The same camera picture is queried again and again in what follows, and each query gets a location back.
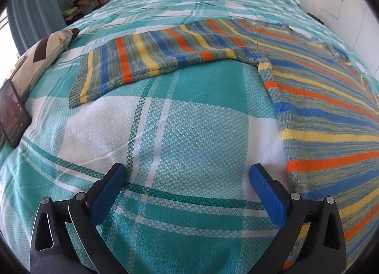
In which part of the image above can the striped knit sweater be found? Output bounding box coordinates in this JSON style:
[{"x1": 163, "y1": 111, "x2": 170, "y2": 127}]
[{"x1": 64, "y1": 18, "x2": 378, "y2": 273}]

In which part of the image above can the teal white plaid bedspread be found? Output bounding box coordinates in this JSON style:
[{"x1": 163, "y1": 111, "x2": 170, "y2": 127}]
[{"x1": 1, "y1": 0, "x2": 378, "y2": 273}]

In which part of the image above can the chevron patterned cushion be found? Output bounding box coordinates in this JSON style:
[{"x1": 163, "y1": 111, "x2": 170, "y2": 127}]
[{"x1": 9, "y1": 28, "x2": 80, "y2": 102}]

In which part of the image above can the black bedside device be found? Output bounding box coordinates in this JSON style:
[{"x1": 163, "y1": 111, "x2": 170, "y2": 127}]
[{"x1": 307, "y1": 12, "x2": 325, "y2": 25}]

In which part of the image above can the blue curtain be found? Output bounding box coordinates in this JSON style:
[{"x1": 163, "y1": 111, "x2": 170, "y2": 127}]
[{"x1": 6, "y1": 0, "x2": 71, "y2": 55}]

